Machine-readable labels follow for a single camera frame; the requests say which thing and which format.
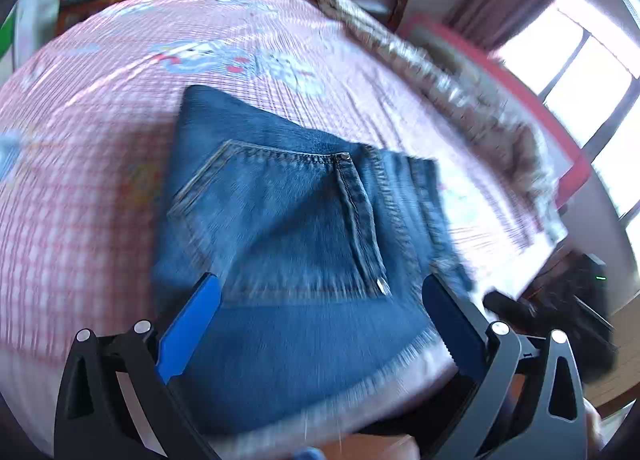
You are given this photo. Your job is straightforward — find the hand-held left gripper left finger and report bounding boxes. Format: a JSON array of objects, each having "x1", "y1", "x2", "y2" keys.
[{"x1": 54, "y1": 273, "x2": 223, "y2": 460}]

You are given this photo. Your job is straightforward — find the pink checkered bed sheet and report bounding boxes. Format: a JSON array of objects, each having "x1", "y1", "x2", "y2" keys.
[{"x1": 0, "y1": 0, "x2": 571, "y2": 441}]

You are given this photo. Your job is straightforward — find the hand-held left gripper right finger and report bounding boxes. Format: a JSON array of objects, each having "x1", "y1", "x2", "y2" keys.
[{"x1": 421, "y1": 273, "x2": 588, "y2": 460}]

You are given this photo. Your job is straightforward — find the pink bed guard rail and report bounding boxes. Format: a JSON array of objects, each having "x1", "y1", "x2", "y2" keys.
[{"x1": 397, "y1": 13, "x2": 594, "y2": 213}]

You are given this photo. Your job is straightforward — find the window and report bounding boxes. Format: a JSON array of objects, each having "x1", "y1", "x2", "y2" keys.
[{"x1": 492, "y1": 0, "x2": 640, "y2": 221}]

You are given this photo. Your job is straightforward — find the blue denim pants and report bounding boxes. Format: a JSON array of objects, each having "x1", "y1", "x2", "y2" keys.
[{"x1": 150, "y1": 84, "x2": 476, "y2": 438}]

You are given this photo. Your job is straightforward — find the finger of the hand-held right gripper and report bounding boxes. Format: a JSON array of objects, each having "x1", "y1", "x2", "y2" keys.
[{"x1": 484, "y1": 290, "x2": 542, "y2": 327}]

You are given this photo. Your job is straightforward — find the swirl patterned quilt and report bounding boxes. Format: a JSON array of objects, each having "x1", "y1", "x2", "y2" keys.
[{"x1": 300, "y1": 0, "x2": 562, "y2": 237}]

